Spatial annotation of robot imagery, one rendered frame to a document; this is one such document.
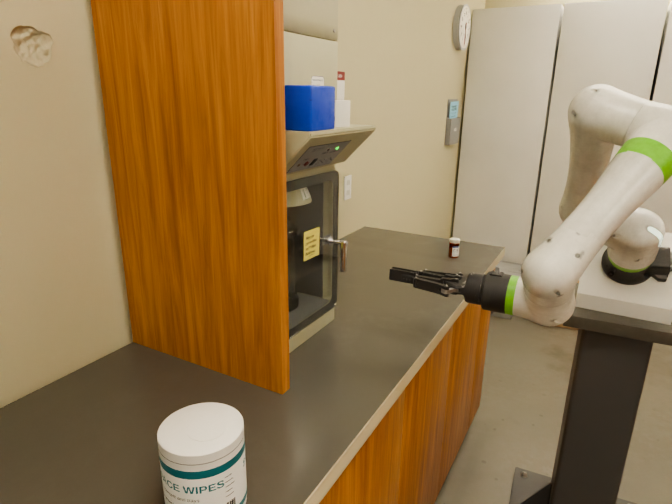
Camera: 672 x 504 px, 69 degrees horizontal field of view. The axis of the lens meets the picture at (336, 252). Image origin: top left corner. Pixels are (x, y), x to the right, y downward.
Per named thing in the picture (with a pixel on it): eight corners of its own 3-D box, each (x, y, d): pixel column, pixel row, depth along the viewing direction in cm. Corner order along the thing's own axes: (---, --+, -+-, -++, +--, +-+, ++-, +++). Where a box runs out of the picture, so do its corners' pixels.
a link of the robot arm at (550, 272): (657, 199, 108) (608, 179, 114) (668, 164, 99) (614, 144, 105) (556, 319, 101) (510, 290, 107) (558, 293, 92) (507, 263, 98)
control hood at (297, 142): (264, 177, 107) (263, 129, 104) (336, 161, 134) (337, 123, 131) (309, 182, 102) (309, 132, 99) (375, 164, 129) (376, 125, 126)
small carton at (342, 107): (320, 126, 119) (320, 100, 117) (335, 125, 122) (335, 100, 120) (335, 127, 115) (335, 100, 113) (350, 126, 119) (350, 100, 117)
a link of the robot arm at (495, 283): (502, 323, 112) (510, 309, 120) (508, 274, 109) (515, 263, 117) (475, 317, 115) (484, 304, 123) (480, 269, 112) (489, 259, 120)
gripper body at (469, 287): (489, 270, 120) (452, 264, 124) (481, 279, 113) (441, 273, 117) (486, 299, 122) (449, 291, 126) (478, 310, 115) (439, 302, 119)
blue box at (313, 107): (271, 129, 105) (270, 85, 102) (297, 127, 113) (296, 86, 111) (311, 131, 100) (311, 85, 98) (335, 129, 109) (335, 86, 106)
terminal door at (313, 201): (273, 348, 120) (268, 185, 108) (334, 304, 146) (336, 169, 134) (276, 349, 120) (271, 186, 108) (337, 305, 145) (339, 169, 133)
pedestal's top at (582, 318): (666, 307, 169) (669, 296, 168) (683, 348, 142) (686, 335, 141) (565, 291, 182) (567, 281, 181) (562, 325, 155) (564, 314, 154)
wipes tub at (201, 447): (147, 514, 79) (137, 435, 74) (205, 463, 90) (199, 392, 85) (209, 550, 73) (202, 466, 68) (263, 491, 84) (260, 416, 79)
